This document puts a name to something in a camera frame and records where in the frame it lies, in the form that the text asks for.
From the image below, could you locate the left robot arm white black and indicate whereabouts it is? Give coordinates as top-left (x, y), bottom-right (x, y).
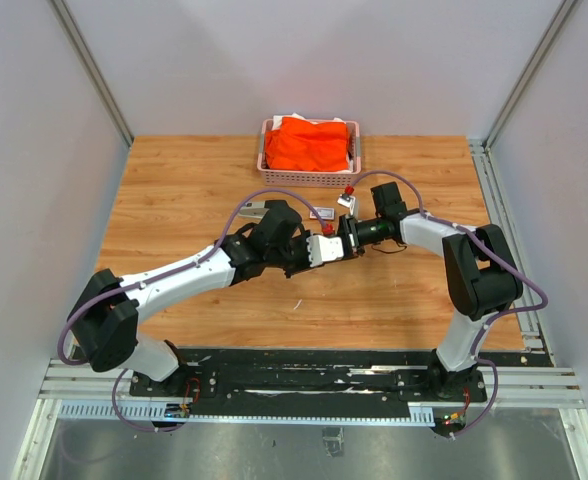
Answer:
top-left (70, 204), bottom-right (324, 396)

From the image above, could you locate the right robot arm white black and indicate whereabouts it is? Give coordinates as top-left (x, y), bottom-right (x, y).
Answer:
top-left (337, 182), bottom-right (523, 400)

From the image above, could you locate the black silver stapler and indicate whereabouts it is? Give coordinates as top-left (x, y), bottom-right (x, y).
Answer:
top-left (238, 200), bottom-right (274, 220)

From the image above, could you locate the pink plastic basket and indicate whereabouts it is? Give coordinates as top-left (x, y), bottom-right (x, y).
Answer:
top-left (256, 118), bottom-right (362, 188)

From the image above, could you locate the orange cloth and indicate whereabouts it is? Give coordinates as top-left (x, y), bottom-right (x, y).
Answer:
top-left (266, 118), bottom-right (349, 172)

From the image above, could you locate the white paper in basket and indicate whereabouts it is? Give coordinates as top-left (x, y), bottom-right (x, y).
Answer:
top-left (270, 113), bottom-right (345, 130)

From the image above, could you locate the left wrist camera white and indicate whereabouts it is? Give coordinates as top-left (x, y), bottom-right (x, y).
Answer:
top-left (306, 234), bottom-right (344, 268)

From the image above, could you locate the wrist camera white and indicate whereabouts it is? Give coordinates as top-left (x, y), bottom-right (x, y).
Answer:
top-left (337, 193), bottom-right (359, 218)
top-left (306, 234), bottom-right (344, 268)

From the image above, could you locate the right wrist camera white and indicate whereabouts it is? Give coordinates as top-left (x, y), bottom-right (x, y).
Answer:
top-left (337, 193), bottom-right (359, 218)

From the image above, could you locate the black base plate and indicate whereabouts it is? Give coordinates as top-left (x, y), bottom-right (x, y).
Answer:
top-left (129, 348), bottom-right (488, 412)

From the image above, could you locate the grey slotted cable duct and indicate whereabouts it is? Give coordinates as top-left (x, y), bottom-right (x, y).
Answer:
top-left (58, 400), bottom-right (435, 427)

